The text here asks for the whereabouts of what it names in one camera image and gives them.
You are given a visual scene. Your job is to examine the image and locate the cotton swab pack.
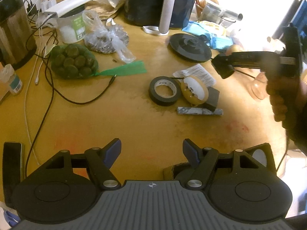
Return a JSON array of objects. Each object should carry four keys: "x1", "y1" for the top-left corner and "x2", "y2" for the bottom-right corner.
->
[{"x1": 173, "y1": 64, "x2": 216, "y2": 87}]

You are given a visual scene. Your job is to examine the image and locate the black square block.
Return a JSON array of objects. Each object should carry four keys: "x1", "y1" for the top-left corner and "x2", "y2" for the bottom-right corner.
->
[{"x1": 202, "y1": 87, "x2": 220, "y2": 112}]

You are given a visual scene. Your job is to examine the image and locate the round tan white case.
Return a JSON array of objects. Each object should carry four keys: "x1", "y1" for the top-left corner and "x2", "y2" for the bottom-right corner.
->
[{"x1": 181, "y1": 75, "x2": 209, "y2": 106}]

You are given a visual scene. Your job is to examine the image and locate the silver foil sachet strip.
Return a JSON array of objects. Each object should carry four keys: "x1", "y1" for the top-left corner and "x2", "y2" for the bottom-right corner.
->
[{"x1": 177, "y1": 107, "x2": 223, "y2": 116}]

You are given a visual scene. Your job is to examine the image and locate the right human hand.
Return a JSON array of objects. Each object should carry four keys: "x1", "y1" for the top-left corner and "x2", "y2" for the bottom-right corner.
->
[{"x1": 266, "y1": 76, "x2": 306, "y2": 130}]

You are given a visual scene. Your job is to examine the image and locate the yellow onion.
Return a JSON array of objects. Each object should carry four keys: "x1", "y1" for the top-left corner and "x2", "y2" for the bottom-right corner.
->
[{"x1": 225, "y1": 44, "x2": 244, "y2": 56}]

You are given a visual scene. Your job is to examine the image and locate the blue snack package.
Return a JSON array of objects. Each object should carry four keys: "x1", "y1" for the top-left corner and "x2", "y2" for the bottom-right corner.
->
[{"x1": 182, "y1": 21, "x2": 234, "y2": 51}]

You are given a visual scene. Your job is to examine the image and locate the black kettle base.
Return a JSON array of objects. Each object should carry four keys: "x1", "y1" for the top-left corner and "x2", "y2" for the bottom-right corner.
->
[{"x1": 169, "y1": 33, "x2": 212, "y2": 62}]

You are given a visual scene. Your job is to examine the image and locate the yellow snack packet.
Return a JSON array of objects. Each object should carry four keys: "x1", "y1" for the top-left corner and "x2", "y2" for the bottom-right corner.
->
[{"x1": 198, "y1": 20, "x2": 227, "y2": 35}]

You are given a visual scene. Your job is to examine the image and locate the clear shaker bottle black lid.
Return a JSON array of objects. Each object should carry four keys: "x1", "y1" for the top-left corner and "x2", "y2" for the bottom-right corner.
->
[{"x1": 251, "y1": 72, "x2": 267, "y2": 100}]

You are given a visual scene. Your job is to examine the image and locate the silver foil roll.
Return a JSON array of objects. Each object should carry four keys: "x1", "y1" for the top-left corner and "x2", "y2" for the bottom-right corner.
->
[{"x1": 199, "y1": 0, "x2": 243, "y2": 28}]

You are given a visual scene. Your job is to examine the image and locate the black tape roll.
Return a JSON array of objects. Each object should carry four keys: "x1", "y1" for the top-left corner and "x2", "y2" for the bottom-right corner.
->
[{"x1": 148, "y1": 76, "x2": 182, "y2": 106}]

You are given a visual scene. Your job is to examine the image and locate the cardboard box with items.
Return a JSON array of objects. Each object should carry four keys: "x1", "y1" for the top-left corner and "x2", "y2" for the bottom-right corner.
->
[{"x1": 163, "y1": 139, "x2": 277, "y2": 183}]

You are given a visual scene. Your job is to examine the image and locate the cardboard tube paper towel holder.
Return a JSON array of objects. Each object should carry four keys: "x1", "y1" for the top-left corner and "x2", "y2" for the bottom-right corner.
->
[{"x1": 143, "y1": 0, "x2": 175, "y2": 36}]

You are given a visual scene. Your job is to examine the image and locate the black smartphone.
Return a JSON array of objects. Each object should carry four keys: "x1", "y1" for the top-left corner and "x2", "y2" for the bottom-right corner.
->
[{"x1": 2, "y1": 142, "x2": 23, "y2": 209}]

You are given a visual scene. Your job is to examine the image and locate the green net bag of fruit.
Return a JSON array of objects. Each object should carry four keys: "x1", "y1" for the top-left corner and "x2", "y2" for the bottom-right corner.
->
[{"x1": 50, "y1": 44, "x2": 147, "y2": 80}]

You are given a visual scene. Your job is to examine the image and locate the blue gloves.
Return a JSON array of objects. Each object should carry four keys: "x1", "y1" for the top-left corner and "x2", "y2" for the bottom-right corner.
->
[{"x1": 4, "y1": 210, "x2": 21, "y2": 227}]

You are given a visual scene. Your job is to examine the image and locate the dark blue air fryer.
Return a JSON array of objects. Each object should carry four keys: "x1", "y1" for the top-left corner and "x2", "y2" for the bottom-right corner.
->
[{"x1": 124, "y1": 0, "x2": 195, "y2": 29}]

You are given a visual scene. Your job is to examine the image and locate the clear plastic bag dark contents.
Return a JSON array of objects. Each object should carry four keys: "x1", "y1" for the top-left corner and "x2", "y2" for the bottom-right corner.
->
[{"x1": 82, "y1": 10, "x2": 136, "y2": 63}]

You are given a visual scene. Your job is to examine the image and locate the small white pill bottle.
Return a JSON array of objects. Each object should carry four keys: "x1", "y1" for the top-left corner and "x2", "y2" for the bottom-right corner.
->
[{"x1": 0, "y1": 64, "x2": 23, "y2": 95}]

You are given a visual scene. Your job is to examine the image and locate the brown paper bag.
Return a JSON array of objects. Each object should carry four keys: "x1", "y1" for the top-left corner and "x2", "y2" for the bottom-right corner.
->
[{"x1": 85, "y1": 0, "x2": 125, "y2": 21}]

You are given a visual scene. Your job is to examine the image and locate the white plastic tub green label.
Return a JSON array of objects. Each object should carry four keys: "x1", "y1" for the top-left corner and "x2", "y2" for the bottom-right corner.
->
[{"x1": 57, "y1": 5, "x2": 86, "y2": 44}]

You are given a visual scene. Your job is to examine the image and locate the stainless steel kettle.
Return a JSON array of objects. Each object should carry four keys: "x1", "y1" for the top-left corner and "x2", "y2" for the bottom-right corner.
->
[{"x1": 1, "y1": 0, "x2": 37, "y2": 70}]

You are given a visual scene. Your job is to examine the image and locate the black kettle power cord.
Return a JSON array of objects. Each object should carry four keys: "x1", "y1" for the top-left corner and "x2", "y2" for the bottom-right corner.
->
[{"x1": 211, "y1": 57, "x2": 257, "y2": 80}]

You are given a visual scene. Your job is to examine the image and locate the white usb cable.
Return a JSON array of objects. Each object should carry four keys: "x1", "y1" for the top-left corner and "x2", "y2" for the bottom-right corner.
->
[{"x1": 23, "y1": 16, "x2": 52, "y2": 167}]

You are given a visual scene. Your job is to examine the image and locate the black thin cable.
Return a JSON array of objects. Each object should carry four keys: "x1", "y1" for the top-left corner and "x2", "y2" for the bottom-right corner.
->
[{"x1": 24, "y1": 14, "x2": 118, "y2": 178}]

